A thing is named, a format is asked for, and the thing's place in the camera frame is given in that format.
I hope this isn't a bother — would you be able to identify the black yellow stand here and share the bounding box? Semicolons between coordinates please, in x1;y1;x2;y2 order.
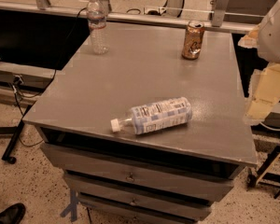
247;145;280;199

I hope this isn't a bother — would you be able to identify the gold soda can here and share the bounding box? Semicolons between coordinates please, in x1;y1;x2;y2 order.
182;21;204;60

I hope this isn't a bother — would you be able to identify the metal railing frame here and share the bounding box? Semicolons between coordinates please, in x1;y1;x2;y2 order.
0;0;280;35

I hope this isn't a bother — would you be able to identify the blue label plastic bottle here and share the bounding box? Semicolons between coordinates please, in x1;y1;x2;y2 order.
110;97;192;135

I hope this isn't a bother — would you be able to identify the blue tape cross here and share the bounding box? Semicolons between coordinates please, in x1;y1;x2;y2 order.
60;189;78;222

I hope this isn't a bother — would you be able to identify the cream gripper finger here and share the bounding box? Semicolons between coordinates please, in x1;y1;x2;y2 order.
245;63;280;120

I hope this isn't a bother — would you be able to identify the black cable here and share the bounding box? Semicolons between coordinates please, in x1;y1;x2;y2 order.
8;7;88;147

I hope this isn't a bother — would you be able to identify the clear water bottle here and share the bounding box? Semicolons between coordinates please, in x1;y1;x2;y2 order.
86;0;109;54

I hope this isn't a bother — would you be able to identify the black table leg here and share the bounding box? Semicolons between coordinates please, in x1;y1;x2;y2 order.
1;105;34;165

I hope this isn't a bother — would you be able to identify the black shoe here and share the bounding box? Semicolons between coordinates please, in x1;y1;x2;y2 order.
0;203;26;224

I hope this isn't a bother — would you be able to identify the grey drawer cabinet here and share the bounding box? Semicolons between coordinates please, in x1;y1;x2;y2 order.
25;23;257;224

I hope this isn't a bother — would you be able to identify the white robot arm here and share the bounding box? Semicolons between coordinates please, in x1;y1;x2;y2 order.
238;0;280;125

